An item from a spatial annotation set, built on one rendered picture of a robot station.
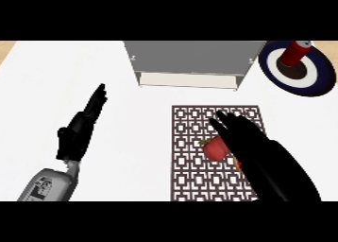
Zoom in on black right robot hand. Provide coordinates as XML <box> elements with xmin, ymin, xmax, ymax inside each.
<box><xmin>208</xmin><ymin>110</ymin><xmax>324</xmax><ymax>202</ymax></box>

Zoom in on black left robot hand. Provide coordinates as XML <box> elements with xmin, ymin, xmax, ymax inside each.
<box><xmin>55</xmin><ymin>82</ymin><xmax>109</xmax><ymax>163</ymax></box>

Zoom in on brown patterned placemat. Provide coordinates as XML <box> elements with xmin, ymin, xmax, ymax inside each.
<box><xmin>169</xmin><ymin>105</ymin><xmax>268</xmax><ymax>202</ymax></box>

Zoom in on navy and white plate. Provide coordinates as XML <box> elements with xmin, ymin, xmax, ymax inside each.
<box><xmin>258</xmin><ymin>41</ymin><xmax>338</xmax><ymax>98</ymax></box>

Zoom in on red bottle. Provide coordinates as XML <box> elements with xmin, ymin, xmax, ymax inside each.
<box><xmin>277</xmin><ymin>41</ymin><xmax>314</xmax><ymax>68</ymax></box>

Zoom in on grey tiered shelf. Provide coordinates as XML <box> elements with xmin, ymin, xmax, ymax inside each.
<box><xmin>122</xmin><ymin>41</ymin><xmax>268</xmax><ymax>91</ymax></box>

